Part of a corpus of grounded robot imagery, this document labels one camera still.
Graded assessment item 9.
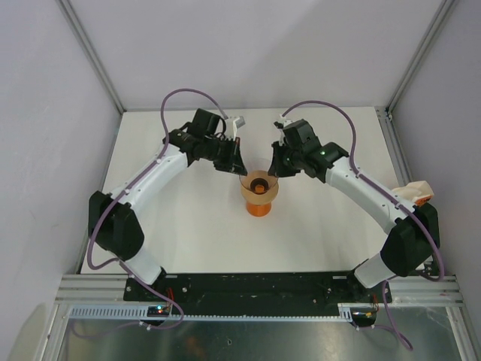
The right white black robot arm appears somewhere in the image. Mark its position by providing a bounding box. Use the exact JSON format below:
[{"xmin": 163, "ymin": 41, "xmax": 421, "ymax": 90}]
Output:
[{"xmin": 268, "ymin": 120, "xmax": 440, "ymax": 302}]

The pink cone coffee filter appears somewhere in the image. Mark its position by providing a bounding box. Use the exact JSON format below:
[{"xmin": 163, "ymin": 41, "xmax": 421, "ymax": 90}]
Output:
[{"xmin": 239, "ymin": 157, "xmax": 278, "ymax": 194}]

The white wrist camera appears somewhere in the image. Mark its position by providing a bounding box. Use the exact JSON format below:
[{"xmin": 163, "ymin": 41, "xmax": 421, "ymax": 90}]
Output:
[
  {"xmin": 274, "ymin": 114, "xmax": 292, "ymax": 131},
  {"xmin": 224, "ymin": 116, "xmax": 246, "ymax": 141}
]

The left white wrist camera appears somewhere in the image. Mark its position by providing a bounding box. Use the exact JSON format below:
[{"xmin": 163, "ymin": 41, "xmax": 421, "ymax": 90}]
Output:
[{"xmin": 224, "ymin": 116, "xmax": 246, "ymax": 141}]

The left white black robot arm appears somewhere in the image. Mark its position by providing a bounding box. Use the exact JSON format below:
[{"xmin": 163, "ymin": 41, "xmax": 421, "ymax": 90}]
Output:
[{"xmin": 88, "ymin": 109, "xmax": 247, "ymax": 301}]

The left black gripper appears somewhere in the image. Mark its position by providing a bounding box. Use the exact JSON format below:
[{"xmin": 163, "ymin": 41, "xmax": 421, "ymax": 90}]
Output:
[{"xmin": 204, "ymin": 138, "xmax": 247, "ymax": 178}]

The right aluminium frame post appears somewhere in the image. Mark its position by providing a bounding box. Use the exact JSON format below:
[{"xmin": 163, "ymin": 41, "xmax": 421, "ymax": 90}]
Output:
[{"xmin": 385, "ymin": 0, "xmax": 458, "ymax": 114}]

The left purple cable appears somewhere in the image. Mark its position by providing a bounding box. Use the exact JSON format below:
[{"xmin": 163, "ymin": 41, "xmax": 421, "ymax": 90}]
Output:
[{"xmin": 86, "ymin": 88, "xmax": 228, "ymax": 338}]

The white orange box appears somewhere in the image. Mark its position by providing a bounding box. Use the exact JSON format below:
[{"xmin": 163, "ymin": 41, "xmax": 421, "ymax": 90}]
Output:
[{"xmin": 392, "ymin": 180, "xmax": 434, "ymax": 207}]

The purple cable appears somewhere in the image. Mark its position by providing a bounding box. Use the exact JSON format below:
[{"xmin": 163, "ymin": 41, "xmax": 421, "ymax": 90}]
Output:
[
  {"xmin": 281, "ymin": 99, "xmax": 446, "ymax": 353},
  {"xmin": 86, "ymin": 88, "xmax": 228, "ymax": 338}
]

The grey slotted cable duct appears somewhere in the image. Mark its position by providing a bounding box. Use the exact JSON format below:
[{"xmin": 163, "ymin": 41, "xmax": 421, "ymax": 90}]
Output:
[{"xmin": 69, "ymin": 305, "xmax": 352, "ymax": 323}]

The aluminium frame post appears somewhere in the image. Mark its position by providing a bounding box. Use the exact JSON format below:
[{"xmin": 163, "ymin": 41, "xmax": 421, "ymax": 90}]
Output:
[
  {"xmin": 385, "ymin": 0, "xmax": 458, "ymax": 114},
  {"xmin": 56, "ymin": 0, "xmax": 126, "ymax": 115}
]

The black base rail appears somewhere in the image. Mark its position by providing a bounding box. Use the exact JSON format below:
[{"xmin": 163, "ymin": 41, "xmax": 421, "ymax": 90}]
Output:
[{"xmin": 123, "ymin": 272, "xmax": 392, "ymax": 316}]

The left aluminium frame post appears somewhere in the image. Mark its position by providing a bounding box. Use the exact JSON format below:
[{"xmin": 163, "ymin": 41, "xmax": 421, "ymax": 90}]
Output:
[{"xmin": 56, "ymin": 0, "xmax": 126, "ymax": 115}]

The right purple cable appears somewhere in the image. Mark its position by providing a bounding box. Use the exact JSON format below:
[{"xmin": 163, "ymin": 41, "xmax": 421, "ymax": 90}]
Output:
[{"xmin": 281, "ymin": 99, "xmax": 446, "ymax": 353}]

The orange glass flask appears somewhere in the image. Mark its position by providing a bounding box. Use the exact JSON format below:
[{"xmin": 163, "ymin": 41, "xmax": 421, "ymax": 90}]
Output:
[{"xmin": 244, "ymin": 178, "xmax": 271, "ymax": 217}]

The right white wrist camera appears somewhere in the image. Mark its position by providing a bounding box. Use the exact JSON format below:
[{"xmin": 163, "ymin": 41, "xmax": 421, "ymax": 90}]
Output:
[{"xmin": 274, "ymin": 114, "xmax": 292, "ymax": 131}]

